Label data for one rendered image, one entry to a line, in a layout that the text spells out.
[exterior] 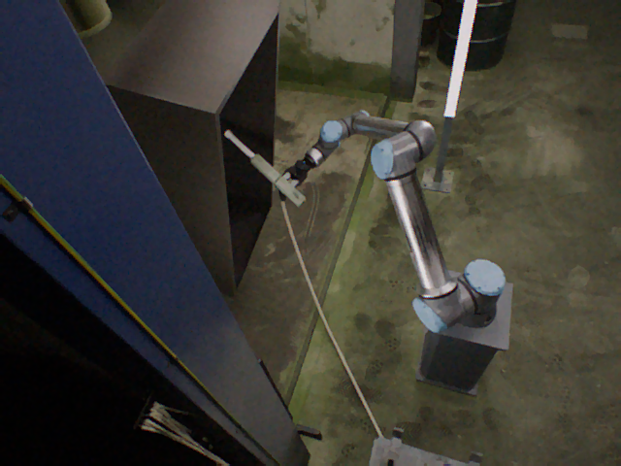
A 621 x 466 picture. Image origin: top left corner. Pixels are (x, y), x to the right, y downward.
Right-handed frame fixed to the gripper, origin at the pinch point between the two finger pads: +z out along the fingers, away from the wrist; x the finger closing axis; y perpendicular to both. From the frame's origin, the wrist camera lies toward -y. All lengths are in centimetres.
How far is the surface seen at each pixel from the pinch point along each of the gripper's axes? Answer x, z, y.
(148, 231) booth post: -22, 54, -136
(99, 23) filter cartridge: 131, -3, 10
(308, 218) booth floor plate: -6, -22, 93
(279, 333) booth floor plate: -44, 45, 66
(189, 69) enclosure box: 27, 13, -77
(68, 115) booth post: -15, 51, -153
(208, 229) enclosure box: 3.8, 38.5, -22.8
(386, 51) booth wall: 38, -158, 89
